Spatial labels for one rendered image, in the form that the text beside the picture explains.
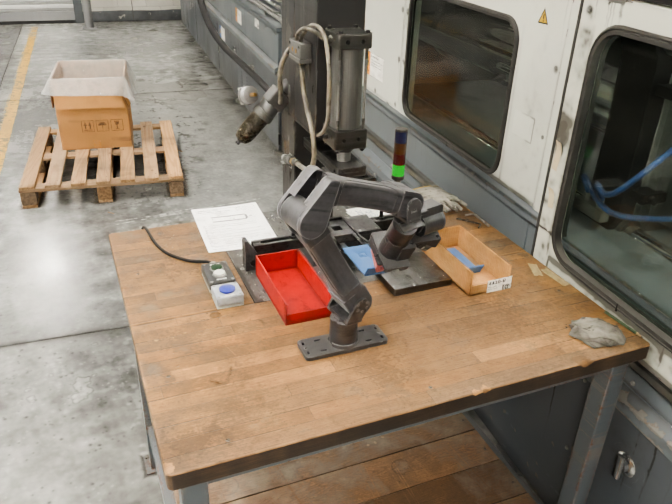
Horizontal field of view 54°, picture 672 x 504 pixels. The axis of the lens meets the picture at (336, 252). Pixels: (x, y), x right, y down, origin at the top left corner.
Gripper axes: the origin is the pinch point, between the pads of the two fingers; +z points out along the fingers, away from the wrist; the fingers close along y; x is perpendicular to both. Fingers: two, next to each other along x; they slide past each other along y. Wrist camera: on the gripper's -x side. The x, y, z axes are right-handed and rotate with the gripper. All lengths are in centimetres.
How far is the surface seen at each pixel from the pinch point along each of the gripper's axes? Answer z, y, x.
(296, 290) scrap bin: 15.4, 5.3, 16.5
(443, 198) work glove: 31, 37, -47
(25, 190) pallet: 230, 206, 91
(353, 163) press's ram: -2.4, 30.3, -2.9
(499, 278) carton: 2.9, -7.0, -33.2
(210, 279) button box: 18.0, 13.6, 36.6
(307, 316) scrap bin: 7.7, -5.6, 18.4
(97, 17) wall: 571, 763, -8
